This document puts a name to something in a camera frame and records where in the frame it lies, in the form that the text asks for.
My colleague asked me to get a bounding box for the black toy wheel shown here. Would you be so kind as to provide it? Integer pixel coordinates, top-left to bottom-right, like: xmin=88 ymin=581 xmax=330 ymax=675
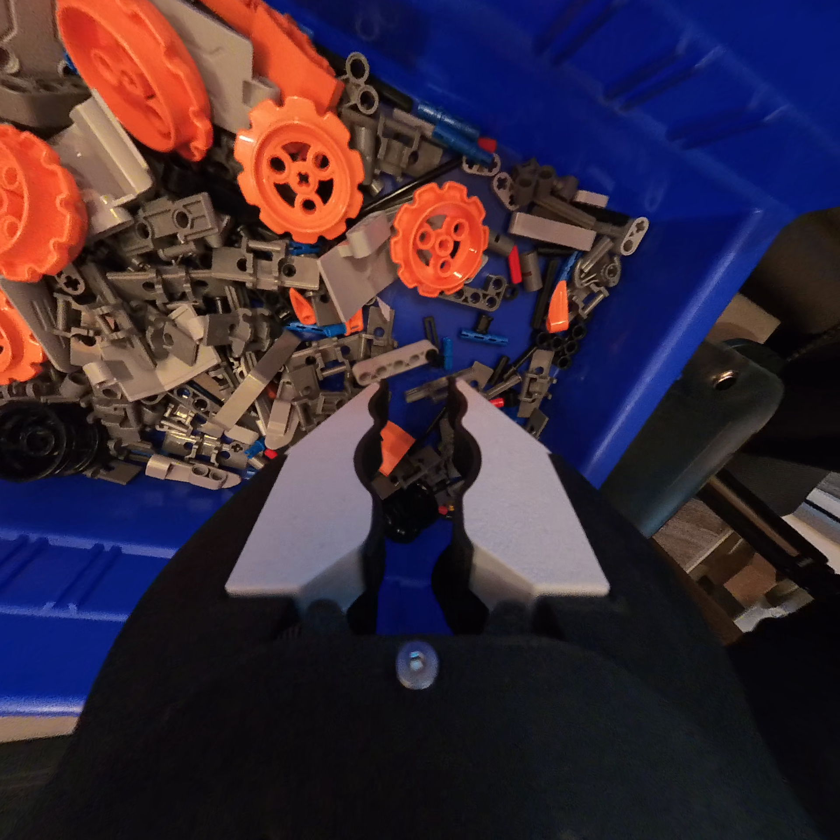
xmin=0 ymin=400 xmax=105 ymax=485

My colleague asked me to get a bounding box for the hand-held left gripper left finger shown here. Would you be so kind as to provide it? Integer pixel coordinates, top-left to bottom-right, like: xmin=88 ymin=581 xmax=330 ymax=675
xmin=225 ymin=382 xmax=389 ymax=634

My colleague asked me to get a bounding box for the orange toy panel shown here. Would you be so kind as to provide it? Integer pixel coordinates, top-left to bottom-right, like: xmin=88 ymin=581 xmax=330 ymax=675
xmin=197 ymin=0 xmax=347 ymax=114

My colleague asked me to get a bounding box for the blue tagged parts bin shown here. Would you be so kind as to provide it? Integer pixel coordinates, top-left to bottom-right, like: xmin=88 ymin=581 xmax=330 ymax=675
xmin=0 ymin=0 xmax=840 ymax=719

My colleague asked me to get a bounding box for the orange sprocket wheel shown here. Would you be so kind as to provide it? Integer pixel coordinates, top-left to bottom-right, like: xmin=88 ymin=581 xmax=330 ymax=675
xmin=0 ymin=125 xmax=89 ymax=283
xmin=390 ymin=182 xmax=491 ymax=298
xmin=0 ymin=292 xmax=48 ymax=387
xmin=233 ymin=96 xmax=366 ymax=245

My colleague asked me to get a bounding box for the large orange wheel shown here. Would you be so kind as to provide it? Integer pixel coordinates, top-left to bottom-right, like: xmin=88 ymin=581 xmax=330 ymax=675
xmin=56 ymin=0 xmax=215 ymax=163

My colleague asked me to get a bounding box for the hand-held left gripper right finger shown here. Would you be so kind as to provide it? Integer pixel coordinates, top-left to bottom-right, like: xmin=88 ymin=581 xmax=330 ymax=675
xmin=434 ymin=378 xmax=611 ymax=634

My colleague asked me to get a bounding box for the pile of grey toy parts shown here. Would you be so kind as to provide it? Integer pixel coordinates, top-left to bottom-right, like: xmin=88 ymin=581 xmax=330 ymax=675
xmin=0 ymin=0 xmax=652 ymax=546

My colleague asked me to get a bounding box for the short grey beam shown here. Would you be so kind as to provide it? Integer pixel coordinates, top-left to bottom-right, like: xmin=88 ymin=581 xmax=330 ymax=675
xmin=352 ymin=339 xmax=441 ymax=387

